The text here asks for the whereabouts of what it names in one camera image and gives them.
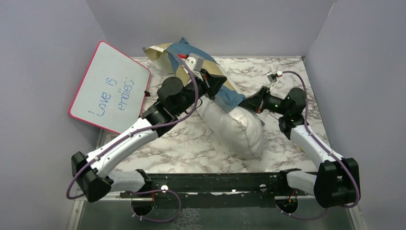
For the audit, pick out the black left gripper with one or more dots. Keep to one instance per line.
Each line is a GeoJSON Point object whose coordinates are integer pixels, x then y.
{"type": "Point", "coordinates": [211, 83]}

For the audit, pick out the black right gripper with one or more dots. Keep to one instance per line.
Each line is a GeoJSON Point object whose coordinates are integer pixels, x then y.
{"type": "Point", "coordinates": [255, 101]}

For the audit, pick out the blue beige checked pillowcase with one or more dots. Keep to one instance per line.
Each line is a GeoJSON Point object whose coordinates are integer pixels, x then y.
{"type": "Point", "coordinates": [166, 58]}

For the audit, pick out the white pillow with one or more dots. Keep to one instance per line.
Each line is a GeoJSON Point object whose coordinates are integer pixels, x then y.
{"type": "Point", "coordinates": [239, 129]}

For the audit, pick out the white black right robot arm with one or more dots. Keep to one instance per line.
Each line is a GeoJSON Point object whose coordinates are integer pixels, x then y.
{"type": "Point", "coordinates": [337, 182]}

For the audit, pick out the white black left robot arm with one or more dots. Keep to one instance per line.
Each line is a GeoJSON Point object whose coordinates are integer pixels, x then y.
{"type": "Point", "coordinates": [92, 171]}

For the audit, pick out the pink framed whiteboard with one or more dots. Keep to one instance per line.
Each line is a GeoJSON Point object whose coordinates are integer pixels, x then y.
{"type": "Point", "coordinates": [112, 91]}

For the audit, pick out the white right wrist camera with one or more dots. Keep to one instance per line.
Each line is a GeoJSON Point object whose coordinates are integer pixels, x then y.
{"type": "Point", "coordinates": [273, 77]}

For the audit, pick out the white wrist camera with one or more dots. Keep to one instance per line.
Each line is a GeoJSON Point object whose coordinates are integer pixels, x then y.
{"type": "Point", "coordinates": [194, 62]}
{"type": "Point", "coordinates": [273, 77]}

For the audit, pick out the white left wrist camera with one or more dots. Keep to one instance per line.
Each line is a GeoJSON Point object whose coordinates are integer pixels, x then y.
{"type": "Point", "coordinates": [194, 62]}

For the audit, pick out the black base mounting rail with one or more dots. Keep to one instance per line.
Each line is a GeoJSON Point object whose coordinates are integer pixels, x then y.
{"type": "Point", "coordinates": [213, 190]}

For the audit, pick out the aluminium frame rail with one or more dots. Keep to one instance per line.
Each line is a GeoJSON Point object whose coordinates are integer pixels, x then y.
{"type": "Point", "coordinates": [227, 211]}

